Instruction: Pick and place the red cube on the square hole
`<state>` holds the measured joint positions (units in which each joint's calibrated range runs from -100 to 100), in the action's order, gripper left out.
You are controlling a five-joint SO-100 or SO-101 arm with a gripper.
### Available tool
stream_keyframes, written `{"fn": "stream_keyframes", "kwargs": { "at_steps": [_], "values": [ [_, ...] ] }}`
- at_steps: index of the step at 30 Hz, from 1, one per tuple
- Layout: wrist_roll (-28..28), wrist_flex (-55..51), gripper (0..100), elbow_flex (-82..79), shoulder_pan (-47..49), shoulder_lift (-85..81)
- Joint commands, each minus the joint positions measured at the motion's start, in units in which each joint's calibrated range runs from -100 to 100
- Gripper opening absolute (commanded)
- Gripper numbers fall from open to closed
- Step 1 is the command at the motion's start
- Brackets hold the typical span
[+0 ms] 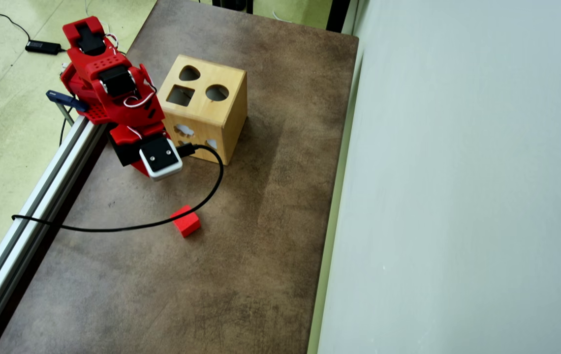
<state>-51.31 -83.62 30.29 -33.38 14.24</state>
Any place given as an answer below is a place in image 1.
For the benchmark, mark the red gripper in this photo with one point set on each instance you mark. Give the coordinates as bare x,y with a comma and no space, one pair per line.
124,154

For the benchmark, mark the black power adapter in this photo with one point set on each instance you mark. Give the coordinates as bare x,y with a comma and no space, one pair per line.
43,47

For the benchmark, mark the black vertical post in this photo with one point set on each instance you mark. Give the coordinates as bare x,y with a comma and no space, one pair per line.
338,14

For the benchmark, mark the black furniture base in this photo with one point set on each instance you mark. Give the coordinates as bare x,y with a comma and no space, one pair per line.
232,5

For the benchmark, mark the red cube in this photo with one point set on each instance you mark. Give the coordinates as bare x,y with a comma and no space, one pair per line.
188,223

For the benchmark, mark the aluminium profile rail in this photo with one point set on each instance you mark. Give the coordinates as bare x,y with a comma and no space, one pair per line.
19,231

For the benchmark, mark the blue clamp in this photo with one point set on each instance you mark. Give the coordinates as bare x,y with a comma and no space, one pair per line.
66,100

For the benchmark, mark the red robot arm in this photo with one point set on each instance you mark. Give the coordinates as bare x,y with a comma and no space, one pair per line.
106,63

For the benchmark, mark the wooden shape sorter box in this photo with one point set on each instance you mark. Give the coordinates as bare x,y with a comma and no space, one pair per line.
211,115

